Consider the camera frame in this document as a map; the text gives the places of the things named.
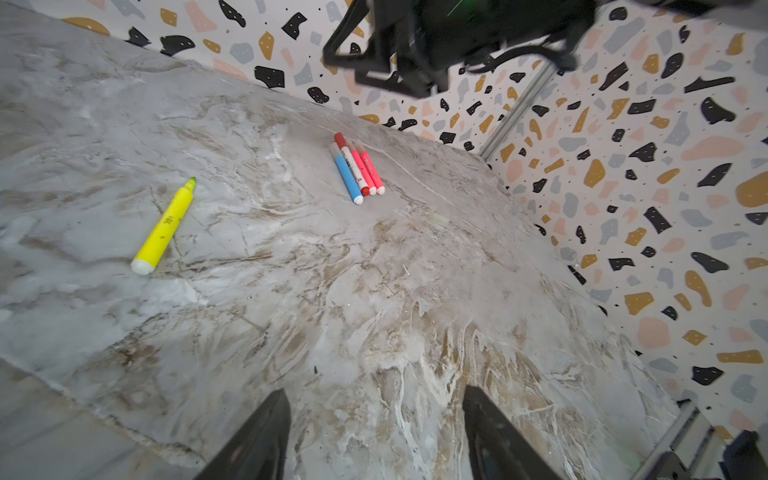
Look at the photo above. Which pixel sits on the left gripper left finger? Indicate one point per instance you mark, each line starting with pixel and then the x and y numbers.
pixel 258 449

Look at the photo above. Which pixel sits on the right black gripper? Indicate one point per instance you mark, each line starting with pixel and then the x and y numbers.
pixel 427 38

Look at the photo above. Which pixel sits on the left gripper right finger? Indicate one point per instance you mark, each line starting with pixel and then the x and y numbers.
pixel 496 449

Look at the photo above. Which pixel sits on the red pen cap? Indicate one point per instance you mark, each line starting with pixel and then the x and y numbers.
pixel 340 140

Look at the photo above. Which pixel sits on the blue green pen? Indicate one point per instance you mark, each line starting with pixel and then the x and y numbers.
pixel 346 174

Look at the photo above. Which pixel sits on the white pen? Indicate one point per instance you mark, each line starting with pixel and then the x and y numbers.
pixel 355 170

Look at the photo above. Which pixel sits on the bright pink highlighter pen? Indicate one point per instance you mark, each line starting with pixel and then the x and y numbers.
pixel 372 189

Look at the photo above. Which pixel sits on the yellow highlighter pen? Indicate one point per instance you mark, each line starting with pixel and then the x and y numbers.
pixel 153 249

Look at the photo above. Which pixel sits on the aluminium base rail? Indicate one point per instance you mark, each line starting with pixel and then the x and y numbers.
pixel 692 448

